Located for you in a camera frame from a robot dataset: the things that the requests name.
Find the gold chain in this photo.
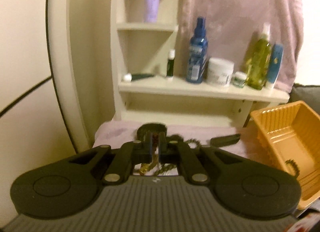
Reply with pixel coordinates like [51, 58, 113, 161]
[134, 154, 176, 176]

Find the orange plastic tray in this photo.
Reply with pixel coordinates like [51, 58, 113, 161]
[251, 101, 319, 210]

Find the brown wooden bead necklace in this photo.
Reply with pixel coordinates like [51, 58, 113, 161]
[285, 158, 301, 177]

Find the dark green pencil tube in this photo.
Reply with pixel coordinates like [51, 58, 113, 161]
[123, 73, 154, 83]

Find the cream corner shelf unit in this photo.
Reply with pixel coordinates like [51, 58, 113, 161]
[46, 0, 289, 152]

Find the blue spray bottle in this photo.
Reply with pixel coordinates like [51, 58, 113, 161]
[186, 17, 208, 84]

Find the white cream jar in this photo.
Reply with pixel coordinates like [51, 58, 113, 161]
[206, 57, 234, 88]

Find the small black white bottle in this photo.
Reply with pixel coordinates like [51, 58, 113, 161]
[166, 49, 175, 79]

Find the small green white jar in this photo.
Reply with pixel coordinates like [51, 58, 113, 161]
[232, 71, 247, 88]

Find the green olive spray bottle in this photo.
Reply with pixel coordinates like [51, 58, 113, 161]
[246, 23, 271, 90]

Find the blue white tube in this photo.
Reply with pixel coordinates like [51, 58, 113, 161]
[265, 43, 284, 89]

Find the grey cushion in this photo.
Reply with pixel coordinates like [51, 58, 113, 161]
[289, 83, 320, 114]

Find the mauve fleece towel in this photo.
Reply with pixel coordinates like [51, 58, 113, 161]
[178, 0, 303, 92]

